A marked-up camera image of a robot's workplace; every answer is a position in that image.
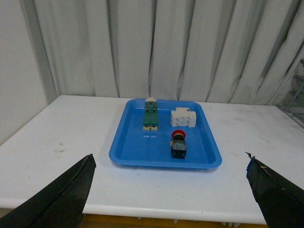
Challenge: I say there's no green knife switch block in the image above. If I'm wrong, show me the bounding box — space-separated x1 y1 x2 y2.
143 97 158 131

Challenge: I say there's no white circuit breaker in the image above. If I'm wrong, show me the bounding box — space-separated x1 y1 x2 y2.
171 107 197 128

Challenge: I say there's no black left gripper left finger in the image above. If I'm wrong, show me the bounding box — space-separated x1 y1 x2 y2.
0 154 96 228

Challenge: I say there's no grey curtain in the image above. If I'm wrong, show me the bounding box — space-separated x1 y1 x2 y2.
21 0 304 105

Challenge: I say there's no silver mesh tray rack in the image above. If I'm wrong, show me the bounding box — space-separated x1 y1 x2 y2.
276 58 304 128

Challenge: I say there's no blue plastic tray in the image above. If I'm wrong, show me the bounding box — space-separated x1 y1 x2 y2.
109 99 222 170

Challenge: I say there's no red emergency stop button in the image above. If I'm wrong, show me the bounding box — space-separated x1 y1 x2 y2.
170 129 187 159

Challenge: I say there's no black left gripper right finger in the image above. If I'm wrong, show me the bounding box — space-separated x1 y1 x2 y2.
246 153 304 228

